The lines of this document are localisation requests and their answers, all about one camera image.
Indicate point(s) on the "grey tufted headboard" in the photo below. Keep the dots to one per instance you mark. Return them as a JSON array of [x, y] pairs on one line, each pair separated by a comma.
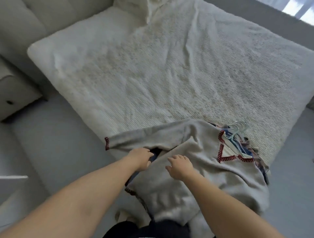
[[36, 19]]

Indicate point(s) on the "white bay window ledge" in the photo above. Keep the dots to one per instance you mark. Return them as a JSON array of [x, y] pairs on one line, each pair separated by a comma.
[[269, 14]]

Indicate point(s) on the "person's right hand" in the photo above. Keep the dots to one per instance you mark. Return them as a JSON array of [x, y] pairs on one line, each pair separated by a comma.
[[180, 168]]

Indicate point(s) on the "person's left forearm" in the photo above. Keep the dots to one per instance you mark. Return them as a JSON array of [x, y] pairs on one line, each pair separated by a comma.
[[68, 210]]

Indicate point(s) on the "grey sweater red stitching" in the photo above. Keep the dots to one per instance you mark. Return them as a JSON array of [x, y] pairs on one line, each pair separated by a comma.
[[208, 171]]

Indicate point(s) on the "bed with white bedspread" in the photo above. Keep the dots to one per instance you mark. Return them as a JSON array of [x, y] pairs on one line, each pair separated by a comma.
[[171, 73]]

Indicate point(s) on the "beige nightstand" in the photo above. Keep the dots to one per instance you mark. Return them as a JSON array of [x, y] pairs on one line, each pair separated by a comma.
[[14, 93]]

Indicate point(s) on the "light blue hanger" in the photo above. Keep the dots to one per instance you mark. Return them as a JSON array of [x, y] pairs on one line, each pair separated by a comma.
[[242, 125]]

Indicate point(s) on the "pink plaid shirt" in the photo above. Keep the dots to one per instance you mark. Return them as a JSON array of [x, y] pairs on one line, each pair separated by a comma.
[[260, 161]]

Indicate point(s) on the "person's left hand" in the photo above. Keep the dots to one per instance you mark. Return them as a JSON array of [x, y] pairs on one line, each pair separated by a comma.
[[141, 159]]

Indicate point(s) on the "white wardrobe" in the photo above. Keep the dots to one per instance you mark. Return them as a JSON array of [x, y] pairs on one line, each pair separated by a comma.
[[9, 191]]

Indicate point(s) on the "person's right forearm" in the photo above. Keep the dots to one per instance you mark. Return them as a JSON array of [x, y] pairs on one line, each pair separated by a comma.
[[233, 215]]

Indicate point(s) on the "beige foam slipper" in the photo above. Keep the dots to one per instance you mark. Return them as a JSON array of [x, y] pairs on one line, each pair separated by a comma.
[[125, 214]]

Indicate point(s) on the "person's black shorts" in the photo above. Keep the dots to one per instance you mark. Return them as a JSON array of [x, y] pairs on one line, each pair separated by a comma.
[[147, 230]]

